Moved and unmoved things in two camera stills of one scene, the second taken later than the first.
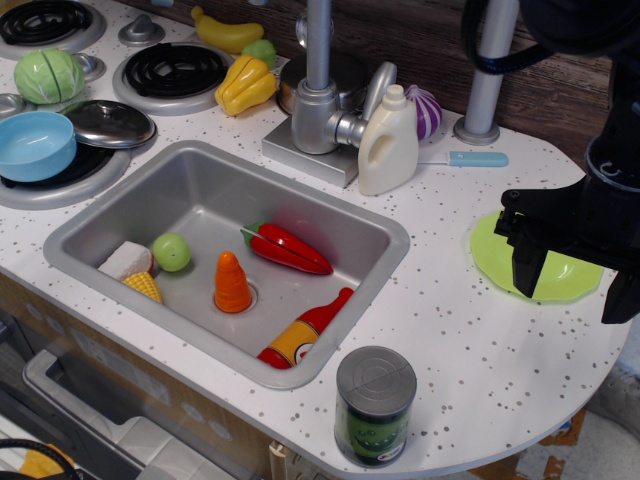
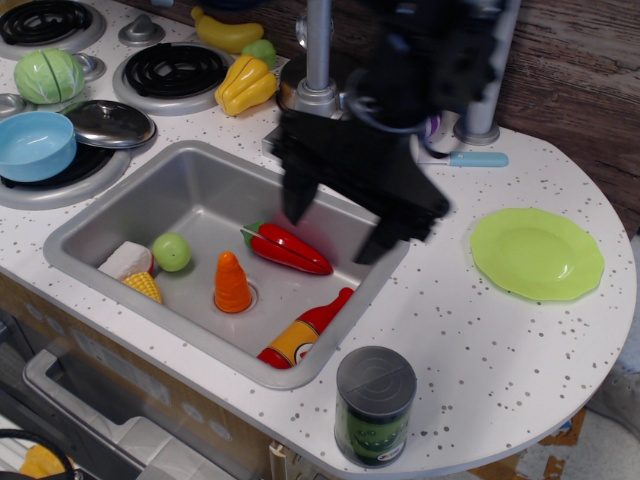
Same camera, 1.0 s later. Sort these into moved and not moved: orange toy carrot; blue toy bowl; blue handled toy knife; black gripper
Moved: black gripper
Not moved: orange toy carrot; blue toy bowl; blue handled toy knife
